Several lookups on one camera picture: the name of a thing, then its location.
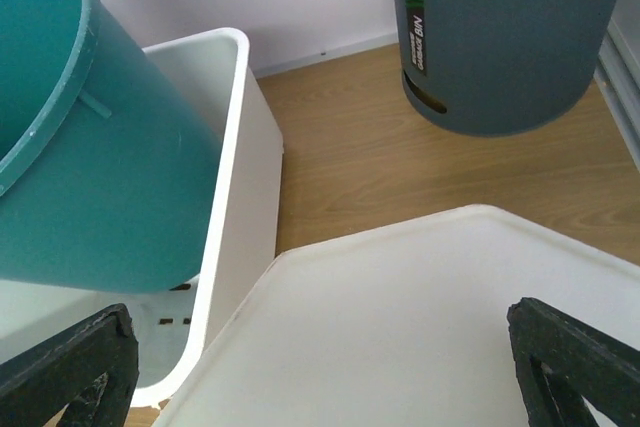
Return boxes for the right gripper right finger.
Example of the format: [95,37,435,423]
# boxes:
[507,297,639,426]

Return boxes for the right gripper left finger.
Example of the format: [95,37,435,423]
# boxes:
[1,303,139,426]

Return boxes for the white rectangular tub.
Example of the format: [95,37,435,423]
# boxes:
[1,28,283,407]

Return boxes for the white faceted bin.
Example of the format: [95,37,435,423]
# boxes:
[157,205,639,426]

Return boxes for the dark grey round bin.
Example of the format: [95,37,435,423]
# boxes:
[394,0,617,136]

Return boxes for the teal round bin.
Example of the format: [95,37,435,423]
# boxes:
[1,0,221,294]

